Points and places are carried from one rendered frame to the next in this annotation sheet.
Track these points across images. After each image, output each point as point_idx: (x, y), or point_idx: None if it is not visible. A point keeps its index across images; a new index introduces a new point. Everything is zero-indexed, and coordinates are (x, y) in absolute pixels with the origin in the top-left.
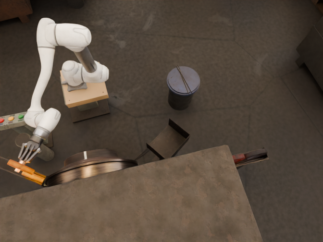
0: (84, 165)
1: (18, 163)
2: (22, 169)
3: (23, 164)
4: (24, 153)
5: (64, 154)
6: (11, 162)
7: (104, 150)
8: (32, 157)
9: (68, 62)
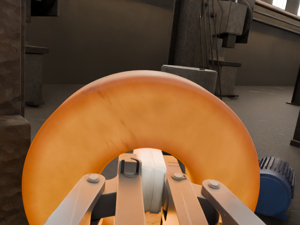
0: None
1: (127, 75)
2: (75, 92)
3: (82, 93)
4: (190, 223)
5: None
6: (196, 85)
7: None
8: (52, 216)
9: None
